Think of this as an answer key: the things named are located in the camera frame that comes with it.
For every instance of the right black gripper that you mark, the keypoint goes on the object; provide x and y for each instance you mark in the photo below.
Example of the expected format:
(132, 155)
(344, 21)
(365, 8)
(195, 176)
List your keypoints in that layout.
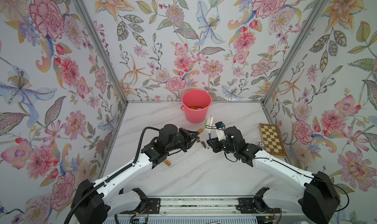
(216, 142)

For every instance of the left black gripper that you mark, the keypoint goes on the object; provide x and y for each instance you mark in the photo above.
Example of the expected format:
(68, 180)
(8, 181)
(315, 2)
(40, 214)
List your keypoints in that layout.
(188, 137)

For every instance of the white blue brush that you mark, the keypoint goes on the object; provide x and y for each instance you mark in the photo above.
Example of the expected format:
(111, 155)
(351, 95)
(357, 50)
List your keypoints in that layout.
(209, 126)

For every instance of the green hand rake wooden handle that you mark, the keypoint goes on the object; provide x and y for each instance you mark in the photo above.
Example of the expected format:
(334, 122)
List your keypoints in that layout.
(168, 163)

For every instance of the green trowel wooden handle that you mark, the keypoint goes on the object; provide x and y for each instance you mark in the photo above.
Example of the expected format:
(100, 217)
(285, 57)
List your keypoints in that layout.
(203, 128)

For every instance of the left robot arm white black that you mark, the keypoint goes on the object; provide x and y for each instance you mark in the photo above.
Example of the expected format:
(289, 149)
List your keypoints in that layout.
(94, 201)

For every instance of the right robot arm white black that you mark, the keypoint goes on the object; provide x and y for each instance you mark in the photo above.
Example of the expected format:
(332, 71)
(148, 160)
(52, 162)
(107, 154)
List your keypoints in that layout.
(313, 195)

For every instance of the pink plastic bucket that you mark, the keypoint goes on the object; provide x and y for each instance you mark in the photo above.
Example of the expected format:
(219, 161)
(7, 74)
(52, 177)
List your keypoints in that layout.
(195, 104)

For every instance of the brown white chessboard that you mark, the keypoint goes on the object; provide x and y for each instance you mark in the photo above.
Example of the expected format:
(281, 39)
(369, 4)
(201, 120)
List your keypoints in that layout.
(271, 138)

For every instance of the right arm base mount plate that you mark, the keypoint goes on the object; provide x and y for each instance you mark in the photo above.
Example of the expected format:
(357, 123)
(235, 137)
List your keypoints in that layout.
(259, 205)

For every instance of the aluminium rail frame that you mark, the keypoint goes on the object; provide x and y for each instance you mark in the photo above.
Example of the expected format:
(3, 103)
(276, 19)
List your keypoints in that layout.
(197, 210)

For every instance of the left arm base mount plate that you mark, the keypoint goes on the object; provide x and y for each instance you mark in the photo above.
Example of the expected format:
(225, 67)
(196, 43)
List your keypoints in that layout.
(147, 206)

